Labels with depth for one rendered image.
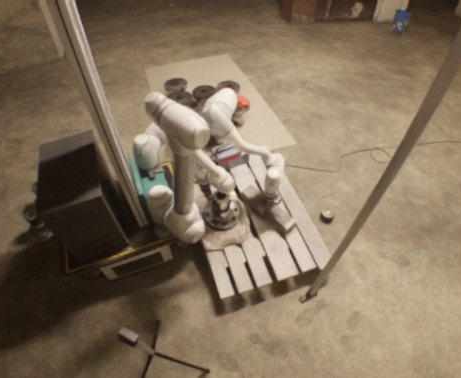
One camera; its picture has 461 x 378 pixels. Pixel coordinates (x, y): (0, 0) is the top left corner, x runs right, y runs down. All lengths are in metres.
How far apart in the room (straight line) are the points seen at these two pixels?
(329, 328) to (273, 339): 0.37
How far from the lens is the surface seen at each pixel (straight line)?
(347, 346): 2.07
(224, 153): 2.30
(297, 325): 2.00
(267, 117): 3.18
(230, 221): 2.03
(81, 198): 1.52
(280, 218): 2.03
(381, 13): 6.79
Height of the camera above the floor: 1.91
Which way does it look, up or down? 51 degrees down
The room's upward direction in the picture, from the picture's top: straight up
